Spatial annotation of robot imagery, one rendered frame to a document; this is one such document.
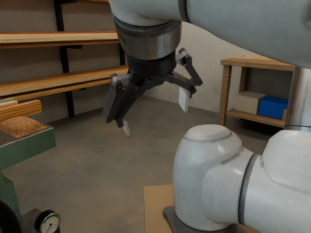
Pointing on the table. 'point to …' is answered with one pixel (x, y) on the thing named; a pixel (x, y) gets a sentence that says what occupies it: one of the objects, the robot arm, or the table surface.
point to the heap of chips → (20, 126)
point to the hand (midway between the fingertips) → (155, 116)
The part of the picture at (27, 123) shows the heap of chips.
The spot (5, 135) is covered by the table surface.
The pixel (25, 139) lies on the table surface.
